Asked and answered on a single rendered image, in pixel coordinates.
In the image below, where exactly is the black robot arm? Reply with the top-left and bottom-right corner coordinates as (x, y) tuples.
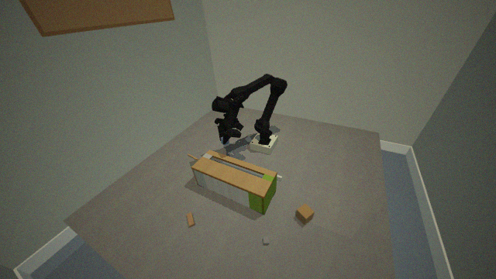
(212, 74), (288, 145)

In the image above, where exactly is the brown cardboard box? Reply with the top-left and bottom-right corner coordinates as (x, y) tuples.
(296, 204), (315, 225)

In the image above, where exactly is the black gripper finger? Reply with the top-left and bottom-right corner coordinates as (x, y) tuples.
(217, 126), (227, 141)
(223, 132), (230, 144)

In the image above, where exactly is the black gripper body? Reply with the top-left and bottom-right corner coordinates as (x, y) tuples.
(215, 113), (241, 138)

